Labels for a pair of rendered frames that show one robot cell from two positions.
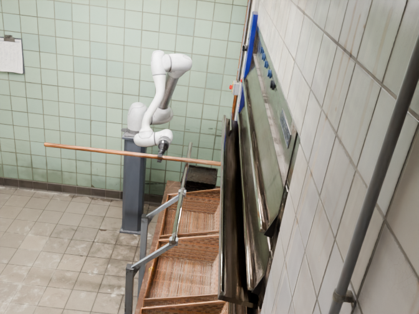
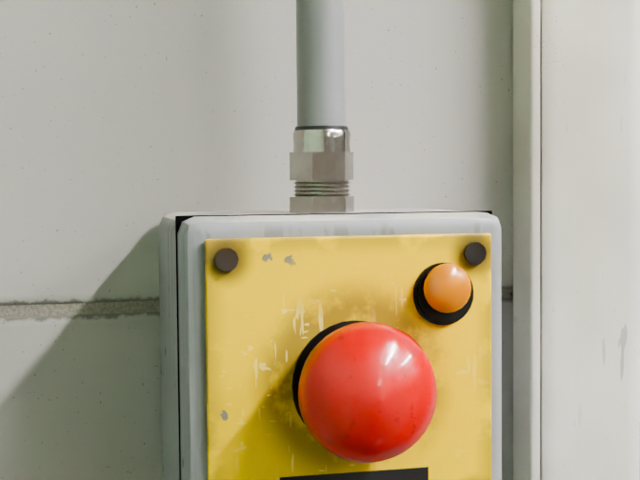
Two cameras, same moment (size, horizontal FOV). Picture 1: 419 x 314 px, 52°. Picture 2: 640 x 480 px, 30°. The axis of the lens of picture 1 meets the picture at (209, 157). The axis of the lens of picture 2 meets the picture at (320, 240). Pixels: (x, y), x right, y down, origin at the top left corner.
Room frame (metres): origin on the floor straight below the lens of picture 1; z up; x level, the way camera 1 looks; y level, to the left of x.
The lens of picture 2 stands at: (3.68, 0.22, 1.52)
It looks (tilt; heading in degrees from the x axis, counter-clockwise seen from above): 3 degrees down; 257
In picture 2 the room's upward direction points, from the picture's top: 1 degrees counter-clockwise
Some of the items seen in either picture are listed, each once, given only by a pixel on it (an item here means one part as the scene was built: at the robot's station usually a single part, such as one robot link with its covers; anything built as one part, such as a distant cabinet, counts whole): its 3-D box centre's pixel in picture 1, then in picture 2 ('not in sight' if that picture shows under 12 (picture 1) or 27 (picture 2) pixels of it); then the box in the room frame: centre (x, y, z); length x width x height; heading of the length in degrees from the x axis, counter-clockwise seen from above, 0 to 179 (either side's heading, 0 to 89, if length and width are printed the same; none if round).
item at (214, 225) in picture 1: (195, 218); not in sight; (2.66, 0.05, 0.72); 0.56 x 0.49 x 0.28; 2
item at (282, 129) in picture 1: (272, 78); not in sight; (2.10, -0.26, 1.99); 1.80 x 0.08 x 0.21; 1
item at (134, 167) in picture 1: (134, 183); not in sight; (3.40, 0.65, 0.50); 0.21 x 0.21 x 1.00; 2
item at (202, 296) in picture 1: (188, 273); not in sight; (2.07, 0.04, 0.72); 0.56 x 0.49 x 0.28; 1
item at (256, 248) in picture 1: (252, 159); not in sight; (2.10, -0.23, 1.54); 1.79 x 0.11 x 0.19; 1
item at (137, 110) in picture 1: (138, 115); not in sight; (3.41, 0.64, 1.17); 0.18 x 0.16 x 0.22; 122
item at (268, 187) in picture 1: (260, 114); not in sight; (2.10, -0.23, 1.80); 1.79 x 0.11 x 0.19; 1
